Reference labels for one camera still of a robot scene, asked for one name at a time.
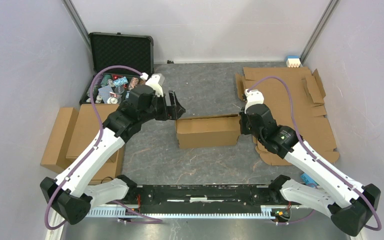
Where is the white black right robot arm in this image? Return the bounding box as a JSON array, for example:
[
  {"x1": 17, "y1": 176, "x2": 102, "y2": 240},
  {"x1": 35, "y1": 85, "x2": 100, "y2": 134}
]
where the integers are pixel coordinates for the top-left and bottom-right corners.
[{"x1": 239, "y1": 103, "x2": 382, "y2": 237}]

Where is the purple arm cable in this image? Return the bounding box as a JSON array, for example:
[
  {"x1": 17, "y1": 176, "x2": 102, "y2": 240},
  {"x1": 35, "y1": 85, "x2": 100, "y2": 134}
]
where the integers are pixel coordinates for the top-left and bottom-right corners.
[
  {"x1": 43, "y1": 65, "x2": 164, "y2": 231},
  {"x1": 246, "y1": 75, "x2": 383, "y2": 232}
]

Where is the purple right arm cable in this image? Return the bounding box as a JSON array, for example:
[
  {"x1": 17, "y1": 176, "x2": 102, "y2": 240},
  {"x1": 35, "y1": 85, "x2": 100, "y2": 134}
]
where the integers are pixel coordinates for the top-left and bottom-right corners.
[{"x1": 246, "y1": 75, "x2": 383, "y2": 232}]

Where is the white blue toy block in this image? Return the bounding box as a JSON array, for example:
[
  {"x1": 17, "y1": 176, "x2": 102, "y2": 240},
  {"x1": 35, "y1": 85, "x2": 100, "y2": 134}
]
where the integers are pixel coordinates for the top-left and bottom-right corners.
[{"x1": 285, "y1": 55, "x2": 302, "y2": 68}]

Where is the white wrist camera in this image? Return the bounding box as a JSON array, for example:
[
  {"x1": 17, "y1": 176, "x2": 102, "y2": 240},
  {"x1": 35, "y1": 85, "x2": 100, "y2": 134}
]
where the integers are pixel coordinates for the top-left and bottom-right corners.
[
  {"x1": 244, "y1": 88, "x2": 264, "y2": 113},
  {"x1": 138, "y1": 73, "x2": 165, "y2": 97}
]

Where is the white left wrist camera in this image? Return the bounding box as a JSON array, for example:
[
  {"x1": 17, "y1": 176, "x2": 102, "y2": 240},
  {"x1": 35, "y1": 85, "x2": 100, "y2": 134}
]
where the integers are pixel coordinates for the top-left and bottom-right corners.
[{"x1": 138, "y1": 73, "x2": 165, "y2": 97}]

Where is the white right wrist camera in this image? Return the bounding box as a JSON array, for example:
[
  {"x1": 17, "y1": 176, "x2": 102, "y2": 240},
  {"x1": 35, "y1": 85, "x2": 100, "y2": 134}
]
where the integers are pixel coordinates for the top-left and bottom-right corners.
[{"x1": 244, "y1": 88, "x2": 264, "y2": 113}]

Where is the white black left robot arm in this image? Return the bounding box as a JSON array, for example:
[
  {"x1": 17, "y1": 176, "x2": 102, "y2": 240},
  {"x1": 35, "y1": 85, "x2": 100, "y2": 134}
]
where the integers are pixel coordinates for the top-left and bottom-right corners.
[{"x1": 39, "y1": 85, "x2": 186, "y2": 230}]

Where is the black poker chip case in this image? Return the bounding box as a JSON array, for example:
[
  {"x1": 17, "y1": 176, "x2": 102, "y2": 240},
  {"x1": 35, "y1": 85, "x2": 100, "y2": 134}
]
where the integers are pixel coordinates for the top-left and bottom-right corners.
[{"x1": 79, "y1": 32, "x2": 155, "y2": 107}]

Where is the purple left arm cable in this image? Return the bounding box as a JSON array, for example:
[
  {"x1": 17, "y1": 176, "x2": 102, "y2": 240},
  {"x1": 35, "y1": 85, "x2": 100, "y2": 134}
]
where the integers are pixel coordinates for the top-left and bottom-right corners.
[{"x1": 43, "y1": 65, "x2": 164, "y2": 231}]

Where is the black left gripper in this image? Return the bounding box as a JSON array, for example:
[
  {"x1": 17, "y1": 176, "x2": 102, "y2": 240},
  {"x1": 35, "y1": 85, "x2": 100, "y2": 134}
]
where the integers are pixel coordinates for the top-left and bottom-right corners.
[{"x1": 139, "y1": 90, "x2": 186, "y2": 124}]

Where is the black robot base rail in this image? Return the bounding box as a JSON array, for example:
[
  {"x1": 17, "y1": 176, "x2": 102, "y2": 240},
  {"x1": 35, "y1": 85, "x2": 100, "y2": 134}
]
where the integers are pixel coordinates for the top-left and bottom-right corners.
[{"x1": 120, "y1": 184, "x2": 289, "y2": 214}]

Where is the lower flat cardboard sheet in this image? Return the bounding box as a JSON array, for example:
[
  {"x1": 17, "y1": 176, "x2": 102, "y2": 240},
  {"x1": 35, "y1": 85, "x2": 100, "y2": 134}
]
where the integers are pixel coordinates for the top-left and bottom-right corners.
[{"x1": 235, "y1": 67, "x2": 340, "y2": 163}]

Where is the blue green striped block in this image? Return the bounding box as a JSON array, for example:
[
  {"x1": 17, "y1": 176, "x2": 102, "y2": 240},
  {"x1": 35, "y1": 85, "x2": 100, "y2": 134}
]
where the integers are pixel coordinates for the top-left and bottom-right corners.
[{"x1": 300, "y1": 173, "x2": 318, "y2": 189}]

